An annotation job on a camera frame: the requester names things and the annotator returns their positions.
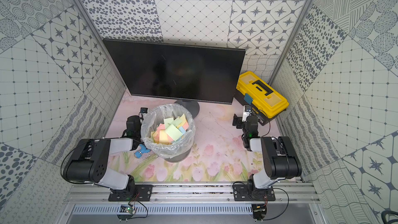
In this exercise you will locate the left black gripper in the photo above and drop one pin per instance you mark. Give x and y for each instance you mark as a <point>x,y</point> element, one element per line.
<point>138,149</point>

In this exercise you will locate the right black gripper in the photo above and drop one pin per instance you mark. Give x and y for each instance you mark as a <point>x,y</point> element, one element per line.
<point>239,120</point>

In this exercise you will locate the pink sticky note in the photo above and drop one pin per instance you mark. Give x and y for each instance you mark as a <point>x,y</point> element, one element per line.
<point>161,127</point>

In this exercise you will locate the pale green sticky note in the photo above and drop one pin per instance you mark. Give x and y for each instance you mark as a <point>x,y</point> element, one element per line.
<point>173,132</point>

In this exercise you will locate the pale yellow sticky note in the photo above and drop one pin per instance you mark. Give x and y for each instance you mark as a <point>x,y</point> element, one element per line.
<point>182,119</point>

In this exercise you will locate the light blue sticky note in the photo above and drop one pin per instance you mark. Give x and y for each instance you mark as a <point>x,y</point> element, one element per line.
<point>182,130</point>

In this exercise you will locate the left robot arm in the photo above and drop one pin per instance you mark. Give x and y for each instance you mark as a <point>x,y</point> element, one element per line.
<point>87,163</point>

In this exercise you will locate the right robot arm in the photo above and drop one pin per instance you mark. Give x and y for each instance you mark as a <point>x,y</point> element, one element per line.
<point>280,160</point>

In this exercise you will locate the green note in bin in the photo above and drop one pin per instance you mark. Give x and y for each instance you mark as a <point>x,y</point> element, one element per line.
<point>168,122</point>

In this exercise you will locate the yellow note in bin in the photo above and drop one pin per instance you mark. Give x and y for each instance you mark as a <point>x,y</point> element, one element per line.
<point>164,138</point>

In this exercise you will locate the round grey monitor base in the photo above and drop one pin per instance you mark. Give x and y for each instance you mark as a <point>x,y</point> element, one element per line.
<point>192,106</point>

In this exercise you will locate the black flat monitor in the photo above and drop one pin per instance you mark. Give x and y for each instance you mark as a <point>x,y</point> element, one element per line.
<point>185,72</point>

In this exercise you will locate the clear plastic bin liner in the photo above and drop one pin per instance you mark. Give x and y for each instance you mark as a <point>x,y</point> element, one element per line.
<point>178,150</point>

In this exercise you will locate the blue plastic tool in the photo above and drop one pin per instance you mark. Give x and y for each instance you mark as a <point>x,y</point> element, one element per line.
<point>141,150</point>

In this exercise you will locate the yellow black toolbox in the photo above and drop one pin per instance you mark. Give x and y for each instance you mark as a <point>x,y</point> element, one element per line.
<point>265,101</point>

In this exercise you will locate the grey mesh waste bin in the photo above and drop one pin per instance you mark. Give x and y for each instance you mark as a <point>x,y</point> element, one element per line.
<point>169,130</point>

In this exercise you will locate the right circuit board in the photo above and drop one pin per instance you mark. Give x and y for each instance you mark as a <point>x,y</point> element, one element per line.
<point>259,211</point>

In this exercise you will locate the circuit board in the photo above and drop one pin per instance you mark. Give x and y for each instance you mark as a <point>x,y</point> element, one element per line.
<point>126,212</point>
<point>259,211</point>

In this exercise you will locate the left circuit board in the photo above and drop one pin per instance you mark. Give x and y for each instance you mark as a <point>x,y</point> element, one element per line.
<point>126,212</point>

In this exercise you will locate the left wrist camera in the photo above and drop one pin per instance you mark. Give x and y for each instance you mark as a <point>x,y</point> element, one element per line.
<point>143,110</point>

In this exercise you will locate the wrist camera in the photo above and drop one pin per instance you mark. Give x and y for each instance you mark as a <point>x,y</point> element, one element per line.
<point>143,110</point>
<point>246,112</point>

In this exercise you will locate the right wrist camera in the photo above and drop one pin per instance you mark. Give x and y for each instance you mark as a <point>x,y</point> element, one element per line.
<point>246,112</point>

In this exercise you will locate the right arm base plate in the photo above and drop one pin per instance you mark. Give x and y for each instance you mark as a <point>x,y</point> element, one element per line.
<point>243,192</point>

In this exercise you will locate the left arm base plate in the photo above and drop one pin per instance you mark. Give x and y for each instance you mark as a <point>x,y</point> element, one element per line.
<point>143,192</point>

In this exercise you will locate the aluminium mounting rail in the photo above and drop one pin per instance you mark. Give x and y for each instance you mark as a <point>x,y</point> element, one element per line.
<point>202,193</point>

